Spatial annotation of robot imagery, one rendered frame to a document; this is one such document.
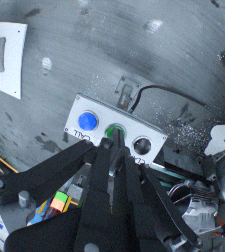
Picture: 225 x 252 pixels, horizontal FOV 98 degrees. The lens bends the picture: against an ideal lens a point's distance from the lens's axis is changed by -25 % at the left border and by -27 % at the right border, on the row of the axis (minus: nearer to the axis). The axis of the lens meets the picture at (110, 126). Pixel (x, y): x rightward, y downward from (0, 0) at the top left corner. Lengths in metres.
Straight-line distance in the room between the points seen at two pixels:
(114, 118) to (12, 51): 0.58
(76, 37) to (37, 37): 0.17
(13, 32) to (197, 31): 0.68
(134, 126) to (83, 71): 0.32
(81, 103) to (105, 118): 0.05
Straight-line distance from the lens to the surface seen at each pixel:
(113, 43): 0.44
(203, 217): 0.61
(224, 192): 0.43
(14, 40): 0.66
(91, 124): 0.21
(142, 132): 0.22
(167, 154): 0.57
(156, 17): 0.44
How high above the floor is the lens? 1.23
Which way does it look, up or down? 51 degrees down
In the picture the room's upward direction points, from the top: 160 degrees counter-clockwise
